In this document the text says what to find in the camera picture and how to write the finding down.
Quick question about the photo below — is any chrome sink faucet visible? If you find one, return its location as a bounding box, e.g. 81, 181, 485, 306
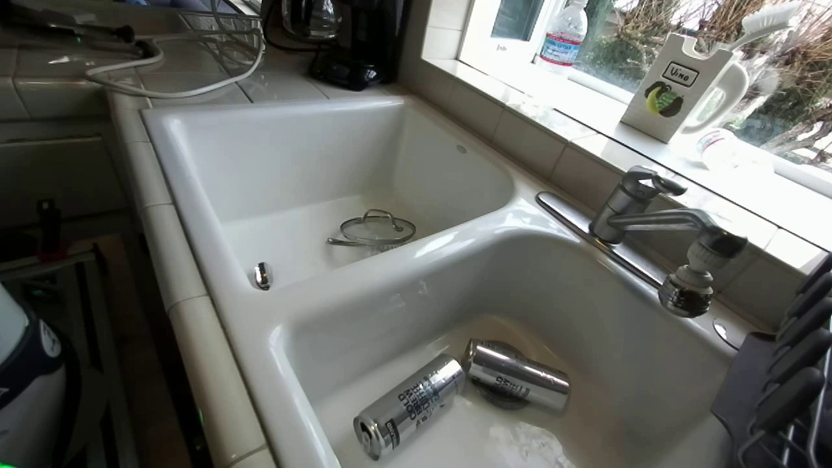
532, 165, 726, 290

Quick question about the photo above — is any metal drain strainer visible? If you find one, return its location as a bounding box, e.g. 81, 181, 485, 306
325, 204, 419, 252

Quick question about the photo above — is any shiny silver metal cup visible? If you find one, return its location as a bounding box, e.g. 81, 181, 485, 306
462, 335, 573, 415

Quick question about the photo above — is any white carton with lime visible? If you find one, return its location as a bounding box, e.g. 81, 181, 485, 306
618, 29, 737, 146

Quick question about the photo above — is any white and black appliance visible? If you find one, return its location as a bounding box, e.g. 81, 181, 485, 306
0, 281, 70, 468

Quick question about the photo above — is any black coffee maker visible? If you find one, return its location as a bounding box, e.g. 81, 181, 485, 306
307, 0, 410, 94

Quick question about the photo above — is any silver can with print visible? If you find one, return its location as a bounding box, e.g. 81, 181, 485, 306
350, 350, 467, 463

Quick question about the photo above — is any white double basin sink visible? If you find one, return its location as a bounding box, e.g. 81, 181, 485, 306
138, 90, 763, 468

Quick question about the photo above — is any black dish rack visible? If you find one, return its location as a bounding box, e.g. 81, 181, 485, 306
710, 256, 832, 468

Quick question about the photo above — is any clear plastic spray bottle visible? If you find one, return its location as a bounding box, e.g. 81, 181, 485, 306
537, 0, 593, 69

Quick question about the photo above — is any black cable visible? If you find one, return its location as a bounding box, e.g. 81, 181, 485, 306
0, 4, 167, 65

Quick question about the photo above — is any metal cart frame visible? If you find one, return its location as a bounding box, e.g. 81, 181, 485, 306
0, 241, 139, 468

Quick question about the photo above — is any metal wire rack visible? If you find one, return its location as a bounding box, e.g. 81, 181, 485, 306
180, 0, 267, 78

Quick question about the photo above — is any white power cable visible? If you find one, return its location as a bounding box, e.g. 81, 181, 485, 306
81, 23, 273, 100

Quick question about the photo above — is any faucet sprayer head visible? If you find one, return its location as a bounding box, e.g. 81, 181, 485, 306
654, 225, 749, 319

